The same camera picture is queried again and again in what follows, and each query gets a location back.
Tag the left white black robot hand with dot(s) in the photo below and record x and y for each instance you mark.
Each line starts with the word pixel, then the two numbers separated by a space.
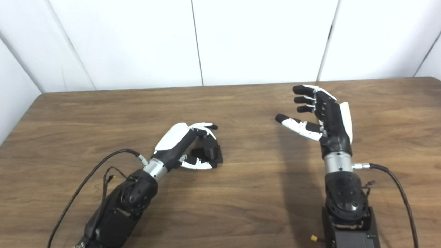
pixel 172 137

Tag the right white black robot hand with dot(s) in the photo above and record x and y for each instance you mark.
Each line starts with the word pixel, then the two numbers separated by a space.
pixel 334 127

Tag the black peg with base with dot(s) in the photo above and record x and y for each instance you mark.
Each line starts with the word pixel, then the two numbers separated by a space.
pixel 210 150

